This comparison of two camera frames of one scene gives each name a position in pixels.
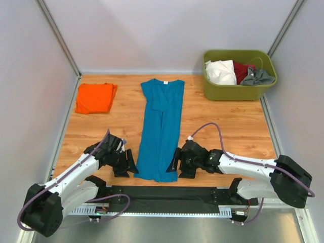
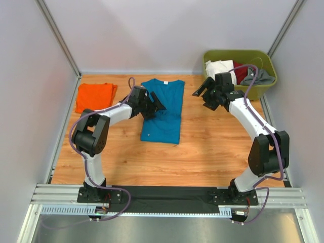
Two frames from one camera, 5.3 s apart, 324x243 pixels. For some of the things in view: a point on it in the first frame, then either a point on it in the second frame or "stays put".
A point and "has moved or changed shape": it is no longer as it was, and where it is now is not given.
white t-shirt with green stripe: x=221 y=72 stays put
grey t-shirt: x=257 y=77 stays put
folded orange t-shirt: x=95 y=97 stays put
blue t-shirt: x=159 y=139 has moved or changed shape
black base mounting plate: x=170 y=200 stays put
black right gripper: x=186 y=172 -> x=208 y=82
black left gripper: x=121 y=171 -> x=154 y=107
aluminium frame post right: x=285 y=28 stays put
